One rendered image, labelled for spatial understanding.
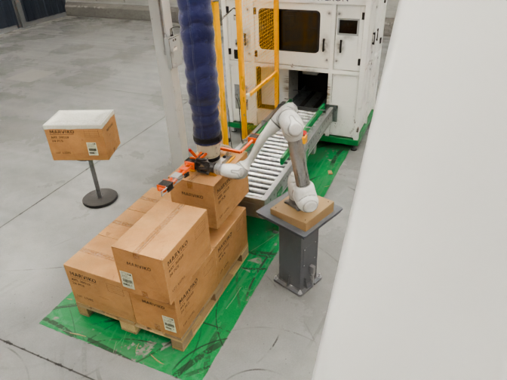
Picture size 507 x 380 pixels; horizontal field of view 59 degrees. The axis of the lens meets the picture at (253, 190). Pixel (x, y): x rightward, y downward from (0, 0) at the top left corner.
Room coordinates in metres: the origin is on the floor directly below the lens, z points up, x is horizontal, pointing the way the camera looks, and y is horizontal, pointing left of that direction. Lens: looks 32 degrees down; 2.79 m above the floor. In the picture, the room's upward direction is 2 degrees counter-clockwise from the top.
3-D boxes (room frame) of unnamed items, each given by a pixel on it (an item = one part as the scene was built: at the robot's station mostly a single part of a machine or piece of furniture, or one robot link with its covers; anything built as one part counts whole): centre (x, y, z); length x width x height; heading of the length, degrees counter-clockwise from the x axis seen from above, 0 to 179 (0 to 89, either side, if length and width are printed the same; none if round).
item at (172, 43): (4.50, 0.73, 1.62); 0.20 x 0.05 x 0.30; 155
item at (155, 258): (2.50, 0.65, 0.74); 0.60 x 0.40 x 0.40; 156
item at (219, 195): (3.16, 0.35, 0.87); 0.60 x 0.40 x 0.40; 155
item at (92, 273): (2.94, 0.78, 0.34); 1.20 x 1.00 x 0.40; 155
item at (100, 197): (4.36, 1.78, 0.31); 0.40 x 0.40 x 0.62
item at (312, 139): (4.36, -0.57, 0.50); 2.31 x 0.05 x 0.19; 155
